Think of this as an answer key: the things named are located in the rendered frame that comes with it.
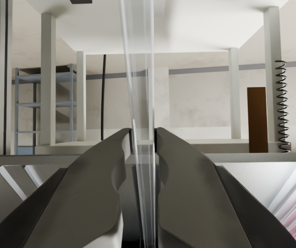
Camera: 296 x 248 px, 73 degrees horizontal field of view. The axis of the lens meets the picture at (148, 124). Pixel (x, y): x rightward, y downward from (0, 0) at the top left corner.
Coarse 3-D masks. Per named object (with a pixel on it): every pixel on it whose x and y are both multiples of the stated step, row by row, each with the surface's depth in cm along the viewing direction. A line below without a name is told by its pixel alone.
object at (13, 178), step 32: (0, 160) 17; (32, 160) 17; (64, 160) 16; (128, 160) 16; (224, 160) 16; (256, 160) 16; (288, 160) 16; (0, 192) 19; (32, 192) 19; (128, 192) 19; (256, 192) 19; (128, 224) 23
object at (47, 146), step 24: (48, 24) 57; (264, 24) 58; (48, 48) 57; (48, 72) 57; (48, 96) 56; (48, 120) 56; (48, 144) 56; (72, 144) 59; (192, 144) 54; (216, 144) 54; (240, 144) 54
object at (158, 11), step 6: (72, 0) 43; (78, 0) 43; (84, 0) 43; (90, 0) 43; (156, 0) 46; (162, 0) 46; (156, 6) 48; (162, 6) 48; (156, 12) 50; (162, 12) 50
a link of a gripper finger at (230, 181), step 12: (216, 168) 9; (228, 180) 8; (228, 192) 7; (240, 192) 7; (240, 204) 7; (252, 204) 7; (240, 216) 6; (252, 216) 6; (264, 216) 6; (252, 228) 6; (264, 228) 6; (276, 228) 6; (252, 240) 6; (264, 240) 6; (276, 240) 6; (288, 240) 6
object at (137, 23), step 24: (120, 0) 8; (144, 0) 8; (144, 24) 8; (144, 48) 9; (144, 72) 10; (144, 96) 11; (144, 120) 12; (144, 144) 13; (144, 168) 15; (144, 192) 17; (144, 216) 19; (144, 240) 23
